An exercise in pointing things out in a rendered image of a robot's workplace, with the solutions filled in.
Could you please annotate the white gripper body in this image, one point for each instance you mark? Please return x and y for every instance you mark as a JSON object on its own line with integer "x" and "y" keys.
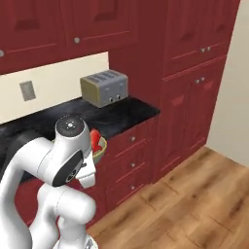
{"x": 88, "y": 176}

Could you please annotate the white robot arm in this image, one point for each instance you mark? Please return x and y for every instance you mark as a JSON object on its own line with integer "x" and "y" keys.
{"x": 22, "y": 168}

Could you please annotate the red bell pepper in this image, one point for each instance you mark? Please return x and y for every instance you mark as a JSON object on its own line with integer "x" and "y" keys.
{"x": 96, "y": 140}

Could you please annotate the round silver drawer knob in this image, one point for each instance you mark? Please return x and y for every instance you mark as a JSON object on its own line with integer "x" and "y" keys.
{"x": 132, "y": 139}
{"x": 132, "y": 164}
{"x": 132, "y": 187}

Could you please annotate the red drawer front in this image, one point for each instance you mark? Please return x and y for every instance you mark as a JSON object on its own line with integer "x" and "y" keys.
{"x": 142, "y": 134}
{"x": 142, "y": 160}
{"x": 141, "y": 184}

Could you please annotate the grey four-slot toaster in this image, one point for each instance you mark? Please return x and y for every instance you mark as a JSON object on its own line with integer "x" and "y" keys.
{"x": 105, "y": 87}

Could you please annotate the long red tall-cabinet door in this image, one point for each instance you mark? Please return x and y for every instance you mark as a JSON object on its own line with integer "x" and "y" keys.
{"x": 176, "y": 123}
{"x": 207, "y": 107}

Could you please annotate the round silver cupboard knob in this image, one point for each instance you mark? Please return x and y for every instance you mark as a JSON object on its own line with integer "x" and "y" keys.
{"x": 77, "y": 40}
{"x": 1, "y": 53}

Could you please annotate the small silver cabinet knob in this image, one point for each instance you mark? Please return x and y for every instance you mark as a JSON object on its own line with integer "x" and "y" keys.
{"x": 202, "y": 50}
{"x": 197, "y": 81}
{"x": 202, "y": 78}
{"x": 208, "y": 48}

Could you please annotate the short red tall-cabinet door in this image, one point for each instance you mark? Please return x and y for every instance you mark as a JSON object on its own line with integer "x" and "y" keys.
{"x": 222, "y": 22}
{"x": 186, "y": 29}

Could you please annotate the grey wall outlet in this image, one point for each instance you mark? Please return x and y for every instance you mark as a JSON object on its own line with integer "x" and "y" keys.
{"x": 27, "y": 90}

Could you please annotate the red wall cupboard door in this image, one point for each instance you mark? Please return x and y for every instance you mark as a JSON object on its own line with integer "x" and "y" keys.
{"x": 29, "y": 29}
{"x": 100, "y": 19}

